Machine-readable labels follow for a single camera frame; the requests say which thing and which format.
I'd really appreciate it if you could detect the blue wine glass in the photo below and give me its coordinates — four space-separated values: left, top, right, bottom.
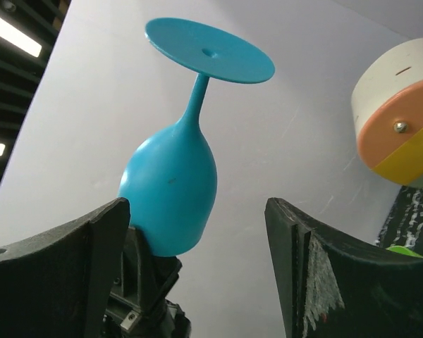
118 18 275 257

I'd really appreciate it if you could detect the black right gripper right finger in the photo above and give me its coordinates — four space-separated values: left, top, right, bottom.
264 198 423 337

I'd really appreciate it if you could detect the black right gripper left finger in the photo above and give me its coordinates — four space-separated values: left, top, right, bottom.
0 198 130 337

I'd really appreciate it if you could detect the green wine glass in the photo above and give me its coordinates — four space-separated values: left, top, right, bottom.
387 245 423 258

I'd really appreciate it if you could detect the white drum with coloured lid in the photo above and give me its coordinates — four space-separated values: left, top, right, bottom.
351 37 423 188

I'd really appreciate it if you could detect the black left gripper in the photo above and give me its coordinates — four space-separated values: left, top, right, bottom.
102 227 191 338

